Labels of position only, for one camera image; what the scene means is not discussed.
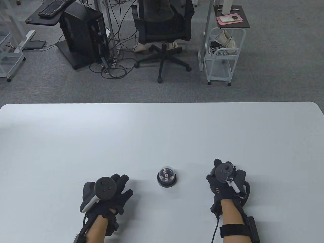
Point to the person's right hand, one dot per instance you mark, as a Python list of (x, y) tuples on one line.
[(220, 192)]

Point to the person's left hand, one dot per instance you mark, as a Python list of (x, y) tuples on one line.
[(122, 200)]

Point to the black dice shaker base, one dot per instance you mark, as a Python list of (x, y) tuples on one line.
[(165, 185)]

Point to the clear dice shaker dome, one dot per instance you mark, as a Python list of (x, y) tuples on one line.
[(163, 167)]

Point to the person's right forearm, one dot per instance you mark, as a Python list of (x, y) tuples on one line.
[(230, 212)]

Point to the person's left forearm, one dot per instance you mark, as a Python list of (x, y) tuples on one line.
[(97, 230)]

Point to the black and white controller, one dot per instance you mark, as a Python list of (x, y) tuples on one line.
[(105, 188), (224, 172)]

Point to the black wrist-worn device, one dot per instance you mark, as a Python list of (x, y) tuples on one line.
[(253, 227), (81, 239)]

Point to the white rolling cart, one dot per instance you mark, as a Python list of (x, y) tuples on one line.
[(15, 50), (220, 58)]

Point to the power strip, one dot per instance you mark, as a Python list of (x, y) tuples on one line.
[(105, 62)]

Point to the black tower platform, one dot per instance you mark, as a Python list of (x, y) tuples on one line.
[(73, 62)]

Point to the black pouch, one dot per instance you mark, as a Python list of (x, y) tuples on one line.
[(215, 45)]

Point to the beige bag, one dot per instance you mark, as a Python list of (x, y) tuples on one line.
[(226, 41)]

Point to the white desk leg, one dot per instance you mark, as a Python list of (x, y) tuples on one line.
[(111, 30), (207, 25)]

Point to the black office chair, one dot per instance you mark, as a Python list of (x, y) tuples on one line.
[(162, 31)]

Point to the brown side table top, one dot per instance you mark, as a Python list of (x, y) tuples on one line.
[(243, 22)]

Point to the black computer tower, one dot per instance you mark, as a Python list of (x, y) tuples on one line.
[(81, 33)]

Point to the pink book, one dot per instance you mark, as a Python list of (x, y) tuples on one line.
[(238, 20)]

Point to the white card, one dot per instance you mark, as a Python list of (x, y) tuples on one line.
[(225, 19)]

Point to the small black round object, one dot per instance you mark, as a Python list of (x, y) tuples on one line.
[(236, 17)]

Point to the black power adapter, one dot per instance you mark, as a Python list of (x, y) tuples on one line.
[(35, 45)]

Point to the white bottle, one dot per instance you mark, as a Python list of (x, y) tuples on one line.
[(226, 6)]

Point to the black keyboard tray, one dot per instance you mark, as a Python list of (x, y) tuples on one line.
[(40, 21)]

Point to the black keyboard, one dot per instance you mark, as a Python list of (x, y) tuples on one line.
[(52, 7)]

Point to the white desk frame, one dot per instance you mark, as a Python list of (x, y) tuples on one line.
[(25, 40)]

